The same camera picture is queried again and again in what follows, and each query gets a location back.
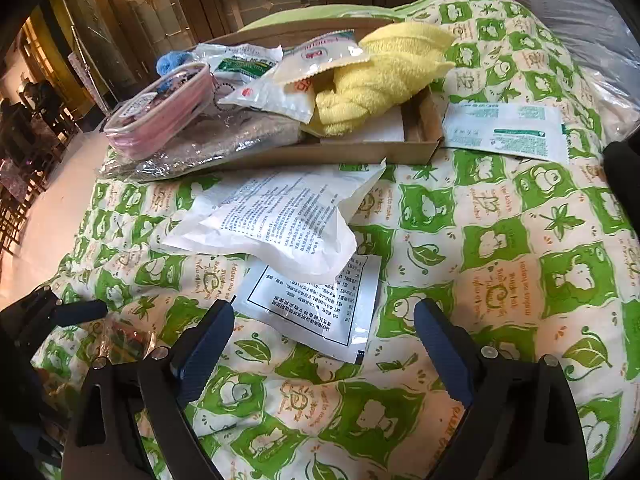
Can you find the pink clear zip pouch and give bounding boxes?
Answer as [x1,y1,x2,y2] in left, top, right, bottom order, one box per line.
[103,62,214,160]

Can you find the brown fibre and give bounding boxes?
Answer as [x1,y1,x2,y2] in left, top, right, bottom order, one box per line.
[99,108,303,182]

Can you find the green medicine packet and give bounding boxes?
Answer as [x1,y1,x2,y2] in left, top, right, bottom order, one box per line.
[191,44,283,87]

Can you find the yellow towel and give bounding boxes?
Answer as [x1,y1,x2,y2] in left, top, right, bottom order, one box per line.
[306,21,454,138]

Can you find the small white red-logo sachet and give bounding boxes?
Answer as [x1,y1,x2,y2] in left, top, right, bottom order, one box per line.
[273,29,370,84]

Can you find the white red-text packet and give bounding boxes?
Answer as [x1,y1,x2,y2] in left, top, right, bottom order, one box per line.
[217,74,316,125]

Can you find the green white patterned quilt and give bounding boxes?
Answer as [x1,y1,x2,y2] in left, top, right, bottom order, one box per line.
[29,0,640,480]

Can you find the silver foil instruction sachet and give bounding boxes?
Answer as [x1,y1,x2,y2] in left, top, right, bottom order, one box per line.
[233,255,382,364]

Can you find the white printed-text pouch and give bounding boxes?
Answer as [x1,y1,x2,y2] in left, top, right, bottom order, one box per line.
[160,162,386,285]

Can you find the green white flat sachet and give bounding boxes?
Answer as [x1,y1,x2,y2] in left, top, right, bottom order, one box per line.
[442,103,568,164]

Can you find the blue towel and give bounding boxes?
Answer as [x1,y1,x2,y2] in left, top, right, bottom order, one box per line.
[155,51,193,77]

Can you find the dark wooden cabinet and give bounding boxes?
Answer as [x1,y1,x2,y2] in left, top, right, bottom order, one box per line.
[1,0,414,139]

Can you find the shallow cardboard box tray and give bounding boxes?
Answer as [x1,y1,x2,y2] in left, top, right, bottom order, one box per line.
[213,18,444,170]

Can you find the white foam sponge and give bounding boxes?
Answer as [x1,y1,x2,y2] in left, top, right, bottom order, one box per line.
[321,106,405,144]

